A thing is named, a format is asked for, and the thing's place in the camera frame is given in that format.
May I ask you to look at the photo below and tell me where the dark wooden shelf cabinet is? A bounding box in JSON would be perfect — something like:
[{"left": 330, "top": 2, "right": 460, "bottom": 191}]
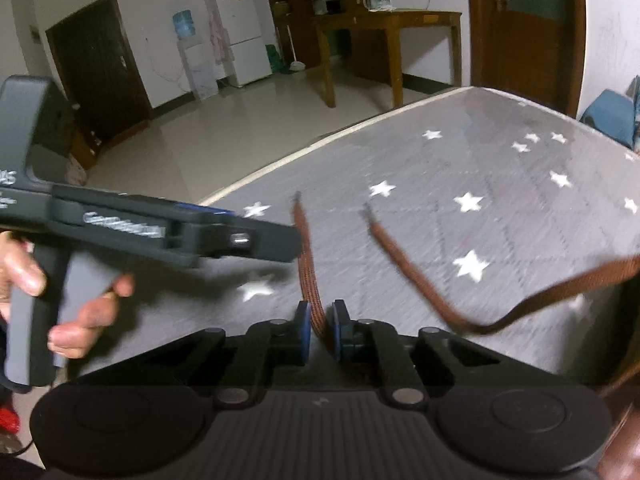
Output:
[{"left": 260, "top": 0, "right": 396, "bottom": 68}]

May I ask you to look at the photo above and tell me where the wooden side table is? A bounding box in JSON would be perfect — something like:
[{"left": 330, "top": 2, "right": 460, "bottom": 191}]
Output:
[{"left": 310, "top": 10, "right": 463, "bottom": 108}]

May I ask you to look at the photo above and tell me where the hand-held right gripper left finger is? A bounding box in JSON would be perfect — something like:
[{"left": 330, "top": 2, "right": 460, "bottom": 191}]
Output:
[{"left": 115, "top": 300, "right": 312, "bottom": 408}]

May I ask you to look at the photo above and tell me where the blue sofa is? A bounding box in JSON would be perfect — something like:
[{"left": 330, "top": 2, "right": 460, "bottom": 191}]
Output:
[{"left": 580, "top": 75, "right": 640, "bottom": 153}]

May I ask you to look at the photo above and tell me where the dark wooden door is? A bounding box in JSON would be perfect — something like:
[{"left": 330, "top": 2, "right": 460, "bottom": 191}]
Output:
[{"left": 45, "top": 0, "right": 152, "bottom": 148}]

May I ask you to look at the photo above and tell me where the green bag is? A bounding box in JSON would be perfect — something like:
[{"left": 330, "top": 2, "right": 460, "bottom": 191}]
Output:
[{"left": 264, "top": 44, "right": 286, "bottom": 75}]

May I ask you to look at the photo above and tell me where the white refrigerator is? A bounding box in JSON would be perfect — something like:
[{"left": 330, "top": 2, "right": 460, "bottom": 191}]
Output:
[{"left": 212, "top": 0, "right": 273, "bottom": 88}]

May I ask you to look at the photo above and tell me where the pink hanging cloth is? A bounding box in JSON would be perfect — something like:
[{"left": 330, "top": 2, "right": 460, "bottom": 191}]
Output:
[{"left": 207, "top": 7, "right": 228, "bottom": 66}]

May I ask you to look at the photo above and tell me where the wooden door with glass pane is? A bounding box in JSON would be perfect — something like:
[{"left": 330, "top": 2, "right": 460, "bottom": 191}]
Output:
[{"left": 465, "top": 0, "right": 586, "bottom": 118}]

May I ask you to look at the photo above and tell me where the brown shoelace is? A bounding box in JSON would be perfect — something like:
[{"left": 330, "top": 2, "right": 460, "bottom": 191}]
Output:
[{"left": 291, "top": 192, "right": 640, "bottom": 396}]

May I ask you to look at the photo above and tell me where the white broom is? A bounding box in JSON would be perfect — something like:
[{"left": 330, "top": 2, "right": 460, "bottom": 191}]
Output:
[{"left": 286, "top": 25, "right": 308, "bottom": 73}]

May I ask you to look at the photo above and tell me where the brown leather shoe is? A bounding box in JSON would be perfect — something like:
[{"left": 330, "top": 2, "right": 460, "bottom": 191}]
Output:
[{"left": 595, "top": 400, "right": 640, "bottom": 480}]

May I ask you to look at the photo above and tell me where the person's left hand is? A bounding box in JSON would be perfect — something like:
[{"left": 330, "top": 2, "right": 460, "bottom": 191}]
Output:
[{"left": 0, "top": 230, "right": 136, "bottom": 361}]

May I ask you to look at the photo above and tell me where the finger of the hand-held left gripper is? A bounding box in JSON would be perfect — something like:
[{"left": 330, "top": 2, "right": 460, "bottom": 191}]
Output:
[
  {"left": 170, "top": 202, "right": 237, "bottom": 217},
  {"left": 167, "top": 215, "right": 303, "bottom": 267}
]

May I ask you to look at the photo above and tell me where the water dispenser with blue bottle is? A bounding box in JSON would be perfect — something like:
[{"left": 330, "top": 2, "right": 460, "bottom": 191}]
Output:
[{"left": 171, "top": 10, "right": 219, "bottom": 100}]

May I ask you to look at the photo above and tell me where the person's dark clothing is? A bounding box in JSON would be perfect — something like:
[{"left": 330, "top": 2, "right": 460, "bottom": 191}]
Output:
[{"left": 0, "top": 455, "right": 46, "bottom": 480}]

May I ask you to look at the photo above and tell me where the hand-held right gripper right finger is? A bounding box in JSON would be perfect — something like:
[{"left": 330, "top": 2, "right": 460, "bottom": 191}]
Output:
[{"left": 327, "top": 299, "right": 506, "bottom": 408}]

